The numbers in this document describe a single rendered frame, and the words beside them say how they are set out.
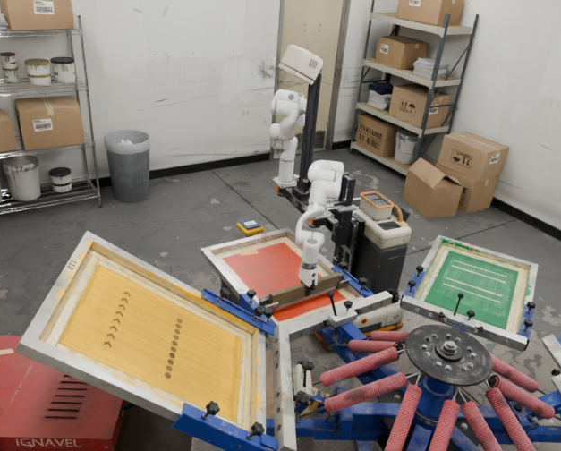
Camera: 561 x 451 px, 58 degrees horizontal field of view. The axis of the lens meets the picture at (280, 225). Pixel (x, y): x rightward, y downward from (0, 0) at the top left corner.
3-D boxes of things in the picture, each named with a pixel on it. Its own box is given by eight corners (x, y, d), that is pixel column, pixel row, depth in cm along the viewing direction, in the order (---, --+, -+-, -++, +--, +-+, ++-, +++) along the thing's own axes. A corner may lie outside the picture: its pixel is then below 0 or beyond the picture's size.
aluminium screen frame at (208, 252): (200, 254, 285) (200, 248, 283) (287, 232, 314) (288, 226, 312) (272, 340, 228) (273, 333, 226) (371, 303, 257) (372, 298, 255)
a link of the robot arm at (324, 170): (310, 155, 256) (346, 159, 255) (311, 159, 294) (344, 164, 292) (306, 183, 258) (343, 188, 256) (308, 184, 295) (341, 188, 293)
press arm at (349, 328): (331, 327, 233) (332, 318, 231) (341, 322, 236) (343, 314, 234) (354, 350, 221) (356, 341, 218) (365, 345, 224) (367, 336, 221)
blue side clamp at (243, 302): (239, 304, 250) (239, 293, 247) (248, 302, 253) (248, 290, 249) (269, 342, 229) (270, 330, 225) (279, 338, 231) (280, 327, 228)
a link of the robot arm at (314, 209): (325, 208, 254) (319, 249, 249) (299, 205, 255) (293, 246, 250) (326, 204, 245) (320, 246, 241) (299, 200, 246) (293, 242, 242)
